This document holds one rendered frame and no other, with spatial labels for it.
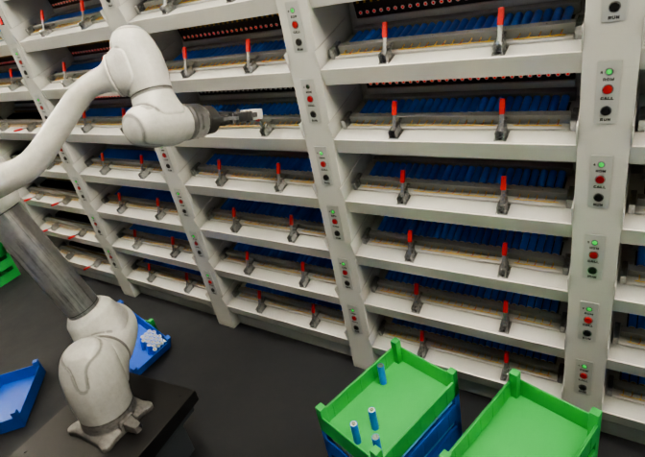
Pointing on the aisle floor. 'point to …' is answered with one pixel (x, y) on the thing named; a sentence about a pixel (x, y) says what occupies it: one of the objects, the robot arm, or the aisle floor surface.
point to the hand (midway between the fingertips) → (251, 114)
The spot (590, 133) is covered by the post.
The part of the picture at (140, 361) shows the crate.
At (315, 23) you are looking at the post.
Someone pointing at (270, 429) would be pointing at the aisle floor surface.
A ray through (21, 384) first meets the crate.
